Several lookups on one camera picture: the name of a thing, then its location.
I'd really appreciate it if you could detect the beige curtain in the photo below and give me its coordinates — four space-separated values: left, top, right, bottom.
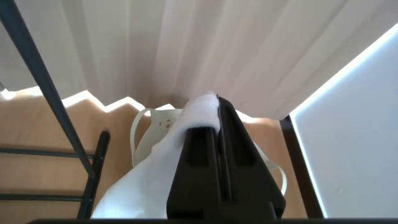
0 0 398 121

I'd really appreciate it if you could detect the white printed t-shirt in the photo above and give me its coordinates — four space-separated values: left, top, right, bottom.
91 90 221 219

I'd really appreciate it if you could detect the black clothes rack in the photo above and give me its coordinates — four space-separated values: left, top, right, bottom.
0 0 111 219

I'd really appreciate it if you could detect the white laundry basket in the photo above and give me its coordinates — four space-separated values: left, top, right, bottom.
129 107 287 197

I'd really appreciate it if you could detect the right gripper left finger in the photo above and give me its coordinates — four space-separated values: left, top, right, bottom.
166 126 225 220

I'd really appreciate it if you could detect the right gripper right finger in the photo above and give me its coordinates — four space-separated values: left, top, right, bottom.
217 95 287 220

